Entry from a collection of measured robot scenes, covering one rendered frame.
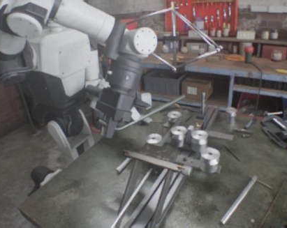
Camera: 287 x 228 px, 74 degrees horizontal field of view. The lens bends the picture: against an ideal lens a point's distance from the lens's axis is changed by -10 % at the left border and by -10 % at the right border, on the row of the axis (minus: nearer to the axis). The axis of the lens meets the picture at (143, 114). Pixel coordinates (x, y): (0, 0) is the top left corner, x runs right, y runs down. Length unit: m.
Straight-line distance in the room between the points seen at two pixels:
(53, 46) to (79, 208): 0.52
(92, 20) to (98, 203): 0.45
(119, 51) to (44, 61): 0.32
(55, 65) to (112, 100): 0.32
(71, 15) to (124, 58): 0.16
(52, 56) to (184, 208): 0.63
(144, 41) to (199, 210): 0.43
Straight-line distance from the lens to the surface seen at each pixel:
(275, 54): 2.34
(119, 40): 0.53
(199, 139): 0.63
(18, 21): 0.49
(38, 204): 0.65
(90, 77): 1.07
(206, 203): 0.57
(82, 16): 0.49
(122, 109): 0.52
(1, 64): 0.72
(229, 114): 0.90
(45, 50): 0.77
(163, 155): 0.45
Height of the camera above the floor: 1.32
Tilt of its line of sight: 27 degrees down
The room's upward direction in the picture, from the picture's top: 5 degrees counter-clockwise
